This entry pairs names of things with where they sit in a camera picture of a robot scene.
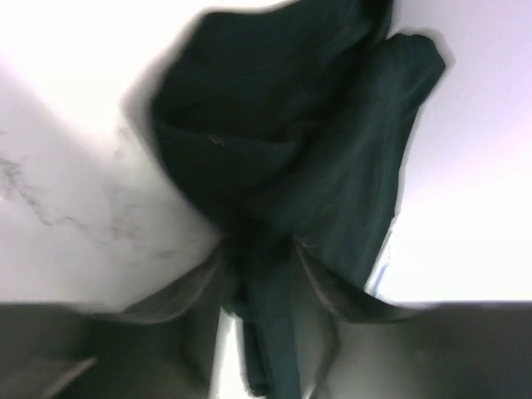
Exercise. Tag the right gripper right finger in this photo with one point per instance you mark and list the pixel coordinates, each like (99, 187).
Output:
(352, 345)

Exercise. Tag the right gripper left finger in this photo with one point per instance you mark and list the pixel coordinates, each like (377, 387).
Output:
(160, 347)

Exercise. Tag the black t shirt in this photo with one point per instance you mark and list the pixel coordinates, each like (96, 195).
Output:
(287, 129)

